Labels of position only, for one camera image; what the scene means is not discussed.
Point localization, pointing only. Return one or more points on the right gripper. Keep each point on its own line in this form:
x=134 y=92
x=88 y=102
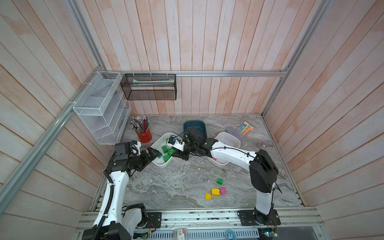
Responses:
x=180 y=154

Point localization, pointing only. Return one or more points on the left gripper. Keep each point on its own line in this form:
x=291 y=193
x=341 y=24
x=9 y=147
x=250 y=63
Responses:
x=147 y=160

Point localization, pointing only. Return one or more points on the small green brick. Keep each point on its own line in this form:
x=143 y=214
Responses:
x=220 y=181

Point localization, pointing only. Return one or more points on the small yellow brick front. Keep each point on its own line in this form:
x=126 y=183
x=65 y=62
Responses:
x=207 y=196

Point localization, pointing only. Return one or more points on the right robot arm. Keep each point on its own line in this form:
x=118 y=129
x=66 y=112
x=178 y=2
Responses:
x=262 y=169

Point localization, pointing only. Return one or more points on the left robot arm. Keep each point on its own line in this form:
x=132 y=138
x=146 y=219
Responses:
x=114 y=222

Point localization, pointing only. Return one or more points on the left white plastic bin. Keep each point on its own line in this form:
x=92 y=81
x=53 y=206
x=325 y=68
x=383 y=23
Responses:
x=162 y=141

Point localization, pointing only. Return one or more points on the white plastic bin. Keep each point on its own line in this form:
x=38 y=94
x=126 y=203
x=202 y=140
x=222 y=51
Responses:
x=229 y=140
x=162 y=141

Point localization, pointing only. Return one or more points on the red pencil cup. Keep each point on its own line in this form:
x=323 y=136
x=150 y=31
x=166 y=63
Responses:
x=145 y=137

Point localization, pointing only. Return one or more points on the bundle of pencils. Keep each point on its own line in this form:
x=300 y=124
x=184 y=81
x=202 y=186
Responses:
x=140 y=124

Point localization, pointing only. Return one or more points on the teal plastic bin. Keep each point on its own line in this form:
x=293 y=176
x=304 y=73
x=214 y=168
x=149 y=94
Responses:
x=200 y=125

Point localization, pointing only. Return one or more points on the right white plastic bin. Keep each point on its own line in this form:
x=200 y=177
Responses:
x=229 y=140

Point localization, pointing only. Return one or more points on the purple cloth pouch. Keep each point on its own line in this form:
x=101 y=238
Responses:
x=234 y=133

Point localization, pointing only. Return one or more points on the colourful crayon pack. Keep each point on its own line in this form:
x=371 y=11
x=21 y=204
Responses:
x=245 y=128

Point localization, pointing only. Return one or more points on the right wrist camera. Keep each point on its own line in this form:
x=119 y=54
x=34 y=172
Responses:
x=176 y=143

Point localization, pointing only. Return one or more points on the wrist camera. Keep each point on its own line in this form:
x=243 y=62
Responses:
x=176 y=143
x=135 y=148

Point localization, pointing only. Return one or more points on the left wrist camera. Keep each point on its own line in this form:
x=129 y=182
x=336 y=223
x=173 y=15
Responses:
x=135 y=148

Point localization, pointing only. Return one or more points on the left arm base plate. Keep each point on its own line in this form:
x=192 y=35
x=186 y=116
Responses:
x=151 y=220

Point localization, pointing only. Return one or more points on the white wire mesh shelf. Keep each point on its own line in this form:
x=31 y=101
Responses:
x=104 y=110

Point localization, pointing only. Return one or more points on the black mesh wall basket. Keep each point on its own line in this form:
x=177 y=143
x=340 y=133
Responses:
x=149 y=87

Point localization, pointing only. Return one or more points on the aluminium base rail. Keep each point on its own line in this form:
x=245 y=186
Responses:
x=290 y=223

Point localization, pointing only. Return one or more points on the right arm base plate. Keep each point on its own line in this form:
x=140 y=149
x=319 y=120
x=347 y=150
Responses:
x=256 y=218

